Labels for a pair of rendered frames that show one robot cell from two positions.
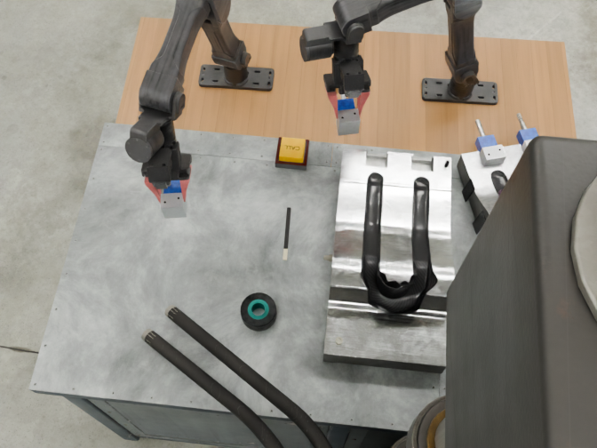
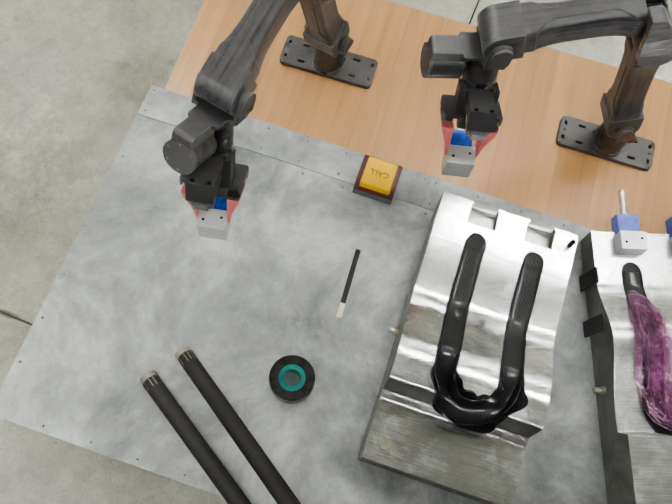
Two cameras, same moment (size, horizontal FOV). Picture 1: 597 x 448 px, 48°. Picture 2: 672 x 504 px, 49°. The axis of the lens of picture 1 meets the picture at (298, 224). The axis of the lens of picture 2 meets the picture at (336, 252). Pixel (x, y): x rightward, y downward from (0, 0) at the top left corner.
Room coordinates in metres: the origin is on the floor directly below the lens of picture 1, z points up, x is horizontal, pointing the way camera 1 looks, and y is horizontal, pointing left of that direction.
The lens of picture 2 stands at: (0.27, 0.05, 2.11)
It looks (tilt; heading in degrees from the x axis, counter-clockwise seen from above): 69 degrees down; 1
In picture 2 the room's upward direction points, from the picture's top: 11 degrees clockwise
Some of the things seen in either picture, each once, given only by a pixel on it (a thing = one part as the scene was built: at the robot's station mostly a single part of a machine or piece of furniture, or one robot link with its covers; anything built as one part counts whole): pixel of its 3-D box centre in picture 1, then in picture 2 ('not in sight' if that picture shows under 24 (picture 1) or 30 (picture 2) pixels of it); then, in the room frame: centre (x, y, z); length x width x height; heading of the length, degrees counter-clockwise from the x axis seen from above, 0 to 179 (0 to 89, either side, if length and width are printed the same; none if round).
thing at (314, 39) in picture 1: (330, 36); (465, 51); (1.01, -0.07, 1.14); 0.12 x 0.09 x 0.12; 106
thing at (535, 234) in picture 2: (421, 166); (537, 237); (0.85, -0.29, 0.87); 0.05 x 0.05 x 0.04; 84
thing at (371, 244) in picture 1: (398, 236); (490, 328); (0.64, -0.22, 0.92); 0.35 x 0.16 x 0.09; 174
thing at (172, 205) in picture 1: (174, 187); (219, 199); (0.76, 0.28, 0.93); 0.13 x 0.05 x 0.05; 4
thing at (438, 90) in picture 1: (462, 83); (612, 134); (1.12, -0.43, 0.84); 0.20 x 0.07 x 0.08; 86
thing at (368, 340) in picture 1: (391, 251); (474, 341); (0.63, -0.21, 0.87); 0.50 x 0.26 x 0.14; 174
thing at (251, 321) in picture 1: (258, 311); (292, 379); (0.50, 0.09, 0.82); 0.08 x 0.08 x 0.04
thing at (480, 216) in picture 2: (376, 163); (481, 219); (0.86, -0.19, 0.87); 0.05 x 0.05 x 0.04; 84
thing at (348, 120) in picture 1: (345, 105); (459, 137); (0.98, -0.11, 0.93); 0.13 x 0.05 x 0.05; 7
